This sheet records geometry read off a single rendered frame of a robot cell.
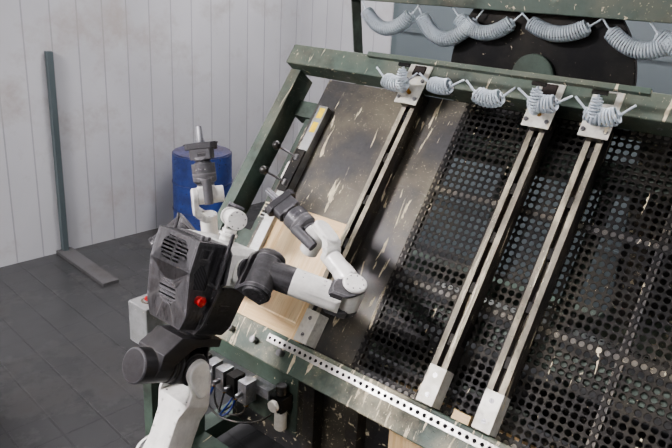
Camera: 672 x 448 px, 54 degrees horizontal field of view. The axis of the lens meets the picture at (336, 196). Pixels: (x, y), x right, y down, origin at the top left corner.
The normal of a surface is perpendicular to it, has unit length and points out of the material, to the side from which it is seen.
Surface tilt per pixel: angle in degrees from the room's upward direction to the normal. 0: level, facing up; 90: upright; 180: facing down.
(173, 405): 65
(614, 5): 90
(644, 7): 90
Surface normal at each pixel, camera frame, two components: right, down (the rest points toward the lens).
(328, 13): -0.70, 0.18
